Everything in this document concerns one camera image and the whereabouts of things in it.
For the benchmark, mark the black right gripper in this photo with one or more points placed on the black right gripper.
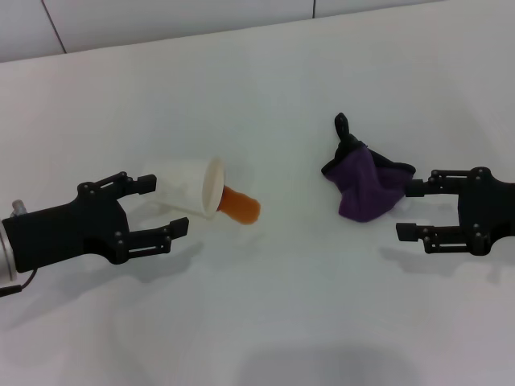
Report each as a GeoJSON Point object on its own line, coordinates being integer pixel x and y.
{"type": "Point", "coordinates": [495, 213]}

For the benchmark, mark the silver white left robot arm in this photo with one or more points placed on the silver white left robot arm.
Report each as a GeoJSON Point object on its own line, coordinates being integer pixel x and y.
{"type": "Point", "coordinates": [6, 253]}

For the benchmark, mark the white paper cup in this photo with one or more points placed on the white paper cup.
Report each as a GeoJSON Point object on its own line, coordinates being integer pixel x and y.
{"type": "Point", "coordinates": [185, 185]}

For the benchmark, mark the purple blue rag black edge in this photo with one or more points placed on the purple blue rag black edge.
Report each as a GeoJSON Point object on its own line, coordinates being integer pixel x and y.
{"type": "Point", "coordinates": [362, 189]}

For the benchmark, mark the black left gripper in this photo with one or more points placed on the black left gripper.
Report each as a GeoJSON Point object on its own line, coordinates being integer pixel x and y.
{"type": "Point", "coordinates": [60, 233]}

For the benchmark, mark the brown liquid stain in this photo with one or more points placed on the brown liquid stain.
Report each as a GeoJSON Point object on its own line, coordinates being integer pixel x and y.
{"type": "Point", "coordinates": [241, 207]}

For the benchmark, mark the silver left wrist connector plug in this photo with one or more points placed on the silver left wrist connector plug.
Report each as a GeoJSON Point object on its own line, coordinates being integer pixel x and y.
{"type": "Point", "coordinates": [18, 208]}

